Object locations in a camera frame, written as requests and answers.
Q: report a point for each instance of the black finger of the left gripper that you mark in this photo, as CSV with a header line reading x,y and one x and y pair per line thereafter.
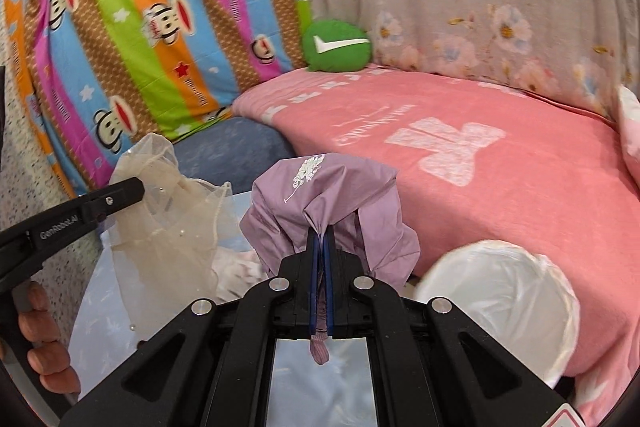
x,y
100,204

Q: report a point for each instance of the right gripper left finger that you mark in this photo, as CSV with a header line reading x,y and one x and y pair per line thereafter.
x,y
297,317

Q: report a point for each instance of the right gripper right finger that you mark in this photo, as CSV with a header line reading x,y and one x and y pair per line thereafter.
x,y
340,270

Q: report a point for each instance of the purple cloth cap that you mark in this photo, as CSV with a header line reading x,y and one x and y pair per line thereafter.
x,y
355,197

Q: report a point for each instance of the beige tulle mesh fabric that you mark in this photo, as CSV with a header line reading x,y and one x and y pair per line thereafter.
x,y
164,247

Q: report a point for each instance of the white lined trash bin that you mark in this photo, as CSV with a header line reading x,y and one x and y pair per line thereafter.
x,y
522,300

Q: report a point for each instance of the left human hand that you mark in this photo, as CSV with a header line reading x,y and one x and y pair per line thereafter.
x,y
49,358

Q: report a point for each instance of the white crumpled cloth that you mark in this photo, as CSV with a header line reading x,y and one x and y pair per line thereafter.
x,y
236,272

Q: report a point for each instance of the blue-grey velvet cushion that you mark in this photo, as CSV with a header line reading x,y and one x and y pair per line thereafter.
x,y
238,150

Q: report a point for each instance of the pink towel blanket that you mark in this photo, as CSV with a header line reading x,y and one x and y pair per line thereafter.
x,y
480,161

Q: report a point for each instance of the colourful monkey striped pillow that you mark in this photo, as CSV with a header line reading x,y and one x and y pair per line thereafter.
x,y
96,76

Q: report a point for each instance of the green checkmark plush cushion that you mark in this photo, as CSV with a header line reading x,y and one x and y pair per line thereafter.
x,y
336,46

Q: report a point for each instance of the pink printed pillow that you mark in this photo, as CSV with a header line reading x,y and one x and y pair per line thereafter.
x,y
629,122

